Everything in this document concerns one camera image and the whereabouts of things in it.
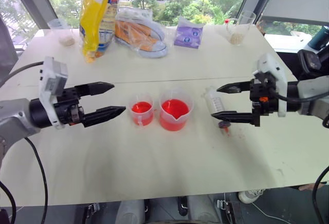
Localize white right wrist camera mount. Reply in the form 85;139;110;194
252;52;287;118

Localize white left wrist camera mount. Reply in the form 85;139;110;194
38;56;69;129

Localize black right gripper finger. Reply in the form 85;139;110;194
210;110;261;127
216;80;254;95

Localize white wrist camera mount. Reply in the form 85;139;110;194
252;52;287;118
38;56;69;129

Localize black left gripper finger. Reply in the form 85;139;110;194
74;81;115;97
81;105;127;128

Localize black looped cable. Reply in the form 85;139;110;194
0;181;17;224

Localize purple tissue pack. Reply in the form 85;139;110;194
173;16;207;50

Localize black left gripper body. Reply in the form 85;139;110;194
52;86;87;127

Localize small clear cup with grains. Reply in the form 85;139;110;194
47;18;77;47

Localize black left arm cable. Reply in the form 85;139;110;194
24;136;49;224

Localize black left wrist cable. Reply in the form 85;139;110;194
0;61;45;87

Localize small beaker red liquid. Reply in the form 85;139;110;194
128;93;155;127

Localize dark teal bottle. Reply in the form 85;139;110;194
307;25;329;52

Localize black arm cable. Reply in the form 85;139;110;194
312;165;329;224
24;136;49;224

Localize clear bag orange snacks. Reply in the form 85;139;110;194
114;8;169;59

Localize clear plastic syringe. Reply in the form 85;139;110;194
204;85;232;138

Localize yellow snack bag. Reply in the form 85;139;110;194
79;0;121;64

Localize dark grey panel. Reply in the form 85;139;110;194
0;15;19;87

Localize thin white floor cable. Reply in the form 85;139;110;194
250;200;293;224

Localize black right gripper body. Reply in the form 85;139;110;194
249;72;280;127

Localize black camera device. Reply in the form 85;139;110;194
297;49;329;81

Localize clear measuring cup with grains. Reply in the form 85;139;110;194
224;10;257;46

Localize large beaker red liquid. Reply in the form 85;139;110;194
159;87;194;133

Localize white sneaker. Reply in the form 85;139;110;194
238;188;266;204

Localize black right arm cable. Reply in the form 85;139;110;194
312;165;329;224

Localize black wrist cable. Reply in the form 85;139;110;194
0;61;45;87
266;79;329;104

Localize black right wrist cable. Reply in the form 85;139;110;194
266;79;329;104

